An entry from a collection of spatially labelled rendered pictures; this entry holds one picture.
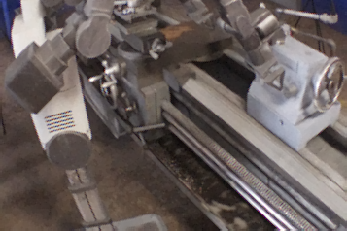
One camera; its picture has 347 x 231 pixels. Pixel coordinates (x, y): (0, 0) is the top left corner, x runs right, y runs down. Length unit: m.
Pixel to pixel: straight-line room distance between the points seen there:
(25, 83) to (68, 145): 0.36
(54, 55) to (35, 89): 0.09
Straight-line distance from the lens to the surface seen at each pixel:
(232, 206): 1.78
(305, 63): 1.34
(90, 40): 0.79
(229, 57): 2.03
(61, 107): 1.04
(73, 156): 1.15
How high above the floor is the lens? 1.76
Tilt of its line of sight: 33 degrees down
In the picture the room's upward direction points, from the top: 5 degrees counter-clockwise
